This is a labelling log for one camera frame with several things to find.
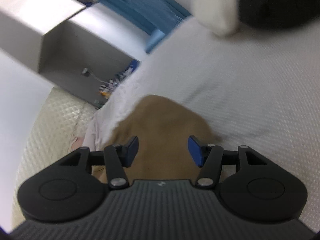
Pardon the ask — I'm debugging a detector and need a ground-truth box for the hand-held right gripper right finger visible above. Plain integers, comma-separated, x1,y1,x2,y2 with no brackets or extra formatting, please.
188,135,270,190

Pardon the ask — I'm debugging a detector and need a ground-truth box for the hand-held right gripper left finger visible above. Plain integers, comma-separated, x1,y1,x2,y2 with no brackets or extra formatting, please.
59,135,139,190

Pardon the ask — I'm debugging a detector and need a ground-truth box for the brown hoodie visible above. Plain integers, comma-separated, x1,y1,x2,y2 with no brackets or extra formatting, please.
91,94,222,183

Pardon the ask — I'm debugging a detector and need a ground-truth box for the light grey duvet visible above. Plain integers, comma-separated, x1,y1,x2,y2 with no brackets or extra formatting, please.
84,75,145,153

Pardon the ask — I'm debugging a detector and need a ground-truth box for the group of small bottles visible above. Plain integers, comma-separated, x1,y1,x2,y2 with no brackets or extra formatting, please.
98,66,136,98

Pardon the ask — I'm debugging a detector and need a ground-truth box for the bed with white sheet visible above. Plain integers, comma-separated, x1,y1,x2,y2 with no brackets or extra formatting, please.
82,17,320,230

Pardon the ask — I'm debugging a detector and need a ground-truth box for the cream quilted headboard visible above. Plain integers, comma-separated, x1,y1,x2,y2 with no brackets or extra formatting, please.
11,86,97,230

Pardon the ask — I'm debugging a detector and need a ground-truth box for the blue curtain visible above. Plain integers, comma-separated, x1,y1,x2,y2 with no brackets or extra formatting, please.
96,0,193,53

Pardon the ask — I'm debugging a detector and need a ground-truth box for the black garment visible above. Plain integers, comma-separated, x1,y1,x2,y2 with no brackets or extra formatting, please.
234,0,320,31

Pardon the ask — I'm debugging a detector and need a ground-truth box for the wall charger with white cable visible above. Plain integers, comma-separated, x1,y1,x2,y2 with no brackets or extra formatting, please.
81,67,106,83

